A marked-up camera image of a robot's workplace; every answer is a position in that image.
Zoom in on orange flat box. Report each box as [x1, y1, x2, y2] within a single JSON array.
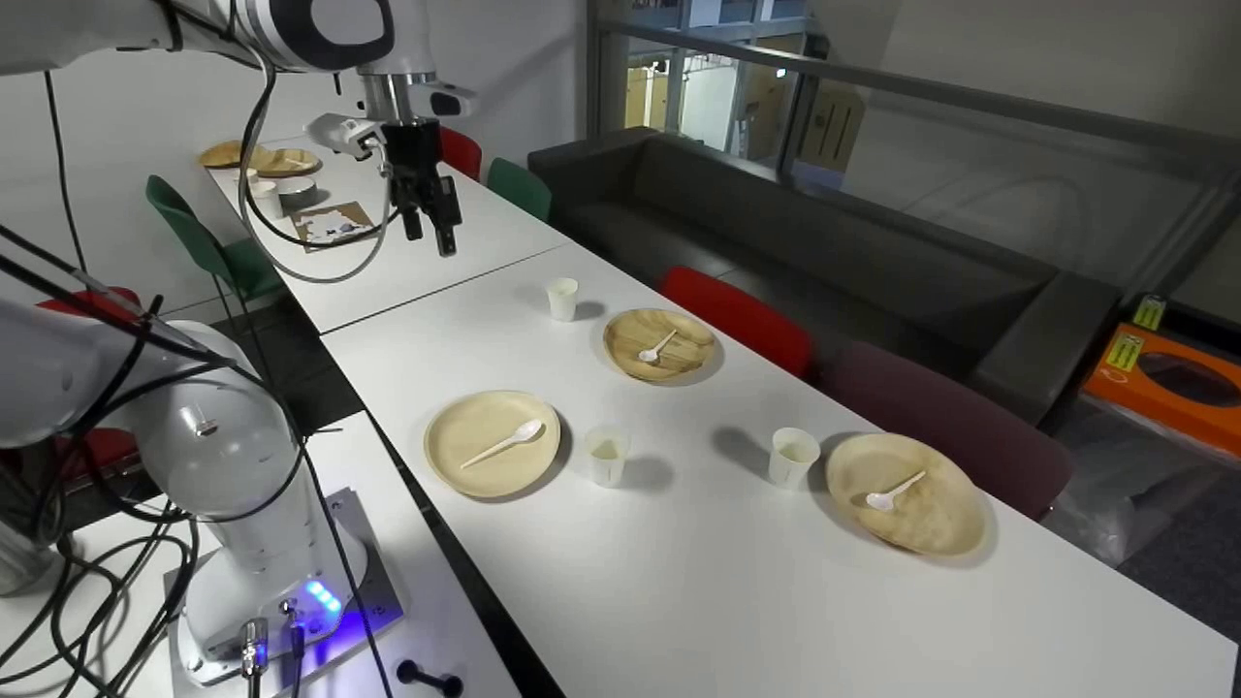
[[1082, 320, 1241, 458]]

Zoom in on maroon chair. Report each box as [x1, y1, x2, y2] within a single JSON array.
[[819, 338, 1077, 522]]

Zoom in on small clear cup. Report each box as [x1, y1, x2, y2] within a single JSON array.
[[580, 426, 632, 491]]

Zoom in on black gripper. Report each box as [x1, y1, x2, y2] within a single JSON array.
[[380, 117, 464, 258]]

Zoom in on grey metal railing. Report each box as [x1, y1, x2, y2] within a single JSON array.
[[584, 0, 1241, 304]]

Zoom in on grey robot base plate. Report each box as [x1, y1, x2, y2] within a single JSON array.
[[165, 481, 412, 688]]

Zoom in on round wooden plate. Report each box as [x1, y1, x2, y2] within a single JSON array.
[[421, 388, 569, 502], [195, 135, 262, 173], [823, 426, 991, 560], [247, 142, 327, 182], [601, 304, 725, 388]]

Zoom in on white plastic spoon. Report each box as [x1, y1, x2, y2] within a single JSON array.
[[861, 466, 931, 514], [456, 413, 549, 474], [635, 325, 686, 368]]

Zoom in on black cable bundle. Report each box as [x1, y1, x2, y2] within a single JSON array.
[[0, 501, 208, 698]]

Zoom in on black dumbbell shaped knob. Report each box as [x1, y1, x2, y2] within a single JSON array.
[[393, 653, 464, 698]]

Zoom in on dark grey sofa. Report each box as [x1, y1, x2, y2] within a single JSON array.
[[523, 123, 1123, 426]]

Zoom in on green chair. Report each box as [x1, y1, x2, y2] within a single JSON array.
[[143, 169, 285, 313], [481, 156, 558, 223]]

